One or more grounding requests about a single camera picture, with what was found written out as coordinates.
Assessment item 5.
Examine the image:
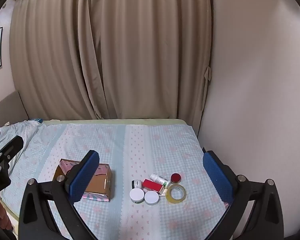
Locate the light blue printed blanket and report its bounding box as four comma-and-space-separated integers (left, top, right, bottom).
0, 119, 230, 240

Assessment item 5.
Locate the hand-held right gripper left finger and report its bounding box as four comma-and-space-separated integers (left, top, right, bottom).
19, 150, 100, 240

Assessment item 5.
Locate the white round jar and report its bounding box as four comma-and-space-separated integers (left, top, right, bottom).
129, 188, 145, 204
144, 191, 160, 206

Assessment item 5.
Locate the grey headboard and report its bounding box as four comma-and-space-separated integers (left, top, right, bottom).
0, 91, 29, 130

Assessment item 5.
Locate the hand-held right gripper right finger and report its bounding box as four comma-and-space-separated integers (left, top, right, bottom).
202, 150, 284, 240

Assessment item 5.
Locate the beige curtain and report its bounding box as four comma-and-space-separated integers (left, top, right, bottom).
9, 0, 213, 130

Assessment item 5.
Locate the cardboard box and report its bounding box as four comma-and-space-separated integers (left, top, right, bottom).
52, 158, 115, 203

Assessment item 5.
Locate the white bottle with green label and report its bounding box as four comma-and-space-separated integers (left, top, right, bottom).
150, 173, 171, 188

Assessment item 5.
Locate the person's left hand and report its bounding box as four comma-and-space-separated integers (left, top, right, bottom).
0, 197, 13, 233

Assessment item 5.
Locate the clear tape roll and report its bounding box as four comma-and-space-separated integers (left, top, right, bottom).
165, 184, 187, 204

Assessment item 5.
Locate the red box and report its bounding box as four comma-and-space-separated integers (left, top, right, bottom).
142, 179, 165, 194

